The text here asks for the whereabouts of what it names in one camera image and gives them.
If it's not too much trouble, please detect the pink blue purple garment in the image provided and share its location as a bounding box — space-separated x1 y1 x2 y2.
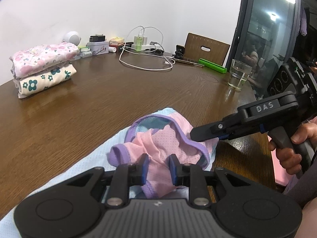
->
0 107 220 238

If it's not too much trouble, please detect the person's right hand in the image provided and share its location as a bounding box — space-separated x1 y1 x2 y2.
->
268 123 316 175

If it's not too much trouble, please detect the clear drinking glass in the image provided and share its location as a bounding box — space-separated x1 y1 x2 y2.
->
228 59 252 91

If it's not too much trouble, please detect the green rectangular box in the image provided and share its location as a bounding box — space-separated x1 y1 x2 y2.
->
198 59 227 74

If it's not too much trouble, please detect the white power strip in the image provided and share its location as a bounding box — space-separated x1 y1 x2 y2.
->
131 44 157 51

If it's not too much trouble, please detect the green liquid bottle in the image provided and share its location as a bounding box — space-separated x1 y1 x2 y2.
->
134 31 143 52

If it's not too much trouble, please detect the lavender tin box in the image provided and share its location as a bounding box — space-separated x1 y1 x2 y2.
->
87 41 109 55

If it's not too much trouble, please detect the small green white box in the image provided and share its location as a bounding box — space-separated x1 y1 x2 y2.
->
78 46 93 58

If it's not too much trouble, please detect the black small charger box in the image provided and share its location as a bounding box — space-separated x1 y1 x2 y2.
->
89 35 106 42

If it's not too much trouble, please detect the folded cream green-flower cloth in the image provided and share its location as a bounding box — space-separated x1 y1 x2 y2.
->
13 62 77 99

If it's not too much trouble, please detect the white round robot toy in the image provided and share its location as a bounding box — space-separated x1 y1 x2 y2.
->
63 31 81 46

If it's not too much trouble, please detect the folded pink floral cloth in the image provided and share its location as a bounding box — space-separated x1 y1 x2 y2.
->
10 42 79 79

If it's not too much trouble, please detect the white charging cable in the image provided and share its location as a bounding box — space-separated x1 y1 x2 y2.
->
119 25 175 71

